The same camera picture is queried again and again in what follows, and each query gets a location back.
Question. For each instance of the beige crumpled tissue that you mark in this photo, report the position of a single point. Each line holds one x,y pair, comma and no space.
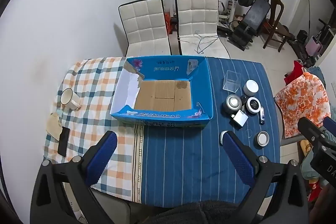
54,125

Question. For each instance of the blue cardboard box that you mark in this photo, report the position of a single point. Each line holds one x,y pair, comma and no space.
162,95

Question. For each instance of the silver round lid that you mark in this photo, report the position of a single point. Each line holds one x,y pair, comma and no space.
262,139

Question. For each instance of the black and white round container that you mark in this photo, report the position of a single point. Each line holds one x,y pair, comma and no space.
253,106

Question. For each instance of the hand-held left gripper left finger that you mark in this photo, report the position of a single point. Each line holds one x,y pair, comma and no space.
105,151

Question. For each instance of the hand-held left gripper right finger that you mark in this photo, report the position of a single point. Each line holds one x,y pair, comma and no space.
237,158

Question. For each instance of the white padded chair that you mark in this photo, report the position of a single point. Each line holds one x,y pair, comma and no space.
144,22
197,14

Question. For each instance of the blue striped tablecloth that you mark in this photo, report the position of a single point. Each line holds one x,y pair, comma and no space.
183,155

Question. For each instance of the small black object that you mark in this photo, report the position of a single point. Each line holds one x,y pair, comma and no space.
244,100

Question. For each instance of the pink bag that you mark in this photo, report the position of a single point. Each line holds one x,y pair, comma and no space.
313,47

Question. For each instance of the orange floral cloth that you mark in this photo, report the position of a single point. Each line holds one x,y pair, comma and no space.
302,100

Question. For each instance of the checked tablecloth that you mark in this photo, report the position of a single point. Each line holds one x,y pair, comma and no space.
89,119

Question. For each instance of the brown wooden chair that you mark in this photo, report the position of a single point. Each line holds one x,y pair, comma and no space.
275,16

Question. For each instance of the clear round lid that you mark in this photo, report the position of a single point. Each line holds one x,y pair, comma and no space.
249,133

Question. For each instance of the black phone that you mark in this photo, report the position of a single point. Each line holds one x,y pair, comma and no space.
63,141

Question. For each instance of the orange crate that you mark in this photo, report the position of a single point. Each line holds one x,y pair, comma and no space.
169,23

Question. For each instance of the clear plastic box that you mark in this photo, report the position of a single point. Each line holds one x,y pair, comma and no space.
231,81

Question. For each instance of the black weight bench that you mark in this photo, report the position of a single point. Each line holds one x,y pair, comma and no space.
256,15

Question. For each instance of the silver tin can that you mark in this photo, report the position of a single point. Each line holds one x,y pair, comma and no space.
232,104

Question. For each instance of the red cloth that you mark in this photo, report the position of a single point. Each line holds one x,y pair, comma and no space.
295,73

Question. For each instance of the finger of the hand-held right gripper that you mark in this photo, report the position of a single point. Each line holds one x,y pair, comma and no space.
330,124
312,132

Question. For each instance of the small white round object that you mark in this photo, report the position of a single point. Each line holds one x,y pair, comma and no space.
222,138

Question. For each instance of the white mug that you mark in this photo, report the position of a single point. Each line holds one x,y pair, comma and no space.
68,99

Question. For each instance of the small silver box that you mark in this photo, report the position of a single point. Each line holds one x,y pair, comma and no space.
239,119

